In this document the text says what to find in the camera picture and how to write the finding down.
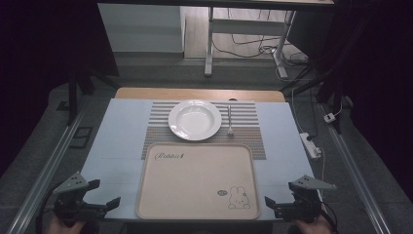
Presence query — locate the person's left hand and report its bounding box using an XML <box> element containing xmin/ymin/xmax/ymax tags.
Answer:
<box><xmin>45</xmin><ymin>217</ymin><xmax>87</xmax><ymax>234</ymax></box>

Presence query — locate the striped woven placemat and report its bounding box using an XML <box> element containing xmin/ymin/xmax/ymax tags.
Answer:
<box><xmin>140</xmin><ymin>100</ymin><xmax>267</xmax><ymax>161</ymax></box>

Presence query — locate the white desk with metal legs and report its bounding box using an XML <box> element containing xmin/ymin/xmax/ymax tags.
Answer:
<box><xmin>96</xmin><ymin>0</ymin><xmax>335</xmax><ymax>79</ymax></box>

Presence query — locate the grey cabinet panel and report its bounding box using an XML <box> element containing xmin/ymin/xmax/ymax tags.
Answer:
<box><xmin>97</xmin><ymin>3</ymin><xmax>186</xmax><ymax>54</ymax></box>

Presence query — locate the metal floor rail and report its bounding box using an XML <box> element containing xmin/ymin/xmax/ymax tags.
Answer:
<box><xmin>5</xmin><ymin>108</ymin><xmax>86</xmax><ymax>234</ymax></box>
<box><xmin>319</xmin><ymin>102</ymin><xmax>394</xmax><ymax>234</ymax></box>

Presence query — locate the tangle of floor cables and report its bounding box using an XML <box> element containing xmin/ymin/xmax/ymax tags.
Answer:
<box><xmin>212</xmin><ymin>30</ymin><xmax>310</xmax><ymax>67</ymax></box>

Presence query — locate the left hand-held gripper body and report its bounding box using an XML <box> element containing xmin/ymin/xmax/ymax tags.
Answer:
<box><xmin>53</xmin><ymin>172</ymin><xmax>109</xmax><ymax>226</ymax></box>

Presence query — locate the pale blue table sheet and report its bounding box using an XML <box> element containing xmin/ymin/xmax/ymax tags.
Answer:
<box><xmin>80</xmin><ymin>97</ymin><xmax>323</xmax><ymax>222</ymax></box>

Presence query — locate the person's right hand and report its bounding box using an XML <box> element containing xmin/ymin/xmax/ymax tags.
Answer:
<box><xmin>291</xmin><ymin>214</ymin><xmax>336</xmax><ymax>234</ymax></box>

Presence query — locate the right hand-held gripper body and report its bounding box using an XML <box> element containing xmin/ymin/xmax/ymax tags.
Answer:
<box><xmin>274</xmin><ymin>175</ymin><xmax>338</xmax><ymax>223</ymax></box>

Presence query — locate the beige tray with rabbit print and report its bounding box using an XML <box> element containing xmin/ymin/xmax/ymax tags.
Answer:
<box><xmin>135</xmin><ymin>141</ymin><xmax>261</xmax><ymax>221</ymax></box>

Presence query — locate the silver metal fork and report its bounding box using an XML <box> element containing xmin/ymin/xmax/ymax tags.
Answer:
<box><xmin>226</xmin><ymin>103</ymin><xmax>236</xmax><ymax>137</ymax></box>

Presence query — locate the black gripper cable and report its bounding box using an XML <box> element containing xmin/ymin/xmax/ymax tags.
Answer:
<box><xmin>34</xmin><ymin>189</ymin><xmax>63</xmax><ymax>234</ymax></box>
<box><xmin>319</xmin><ymin>200</ymin><xmax>341</xmax><ymax>234</ymax></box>

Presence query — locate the black metal stand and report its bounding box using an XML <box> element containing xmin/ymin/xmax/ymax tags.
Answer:
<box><xmin>65</xmin><ymin>62</ymin><xmax>121</xmax><ymax>127</ymax></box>
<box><xmin>280</xmin><ymin>62</ymin><xmax>347</xmax><ymax>135</ymax></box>

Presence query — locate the white round plate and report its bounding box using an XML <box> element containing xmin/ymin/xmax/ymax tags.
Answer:
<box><xmin>168</xmin><ymin>98</ymin><xmax>223</xmax><ymax>142</ymax></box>

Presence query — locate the black rectangular floor frame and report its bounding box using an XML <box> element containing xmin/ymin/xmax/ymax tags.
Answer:
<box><xmin>68</xmin><ymin>126</ymin><xmax>94</xmax><ymax>150</ymax></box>

